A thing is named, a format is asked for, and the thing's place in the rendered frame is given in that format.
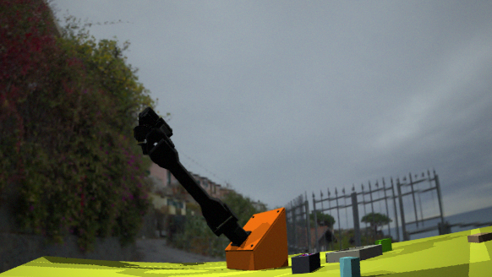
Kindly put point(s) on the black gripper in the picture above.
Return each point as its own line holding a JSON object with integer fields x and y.
{"x": 143, "y": 146}

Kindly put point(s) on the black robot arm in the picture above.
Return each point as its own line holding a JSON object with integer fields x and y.
{"x": 165, "y": 156}

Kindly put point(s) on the light blue block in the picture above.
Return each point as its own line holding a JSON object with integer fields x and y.
{"x": 350, "y": 267}

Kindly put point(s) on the small green block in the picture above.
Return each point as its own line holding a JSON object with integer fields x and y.
{"x": 386, "y": 244}

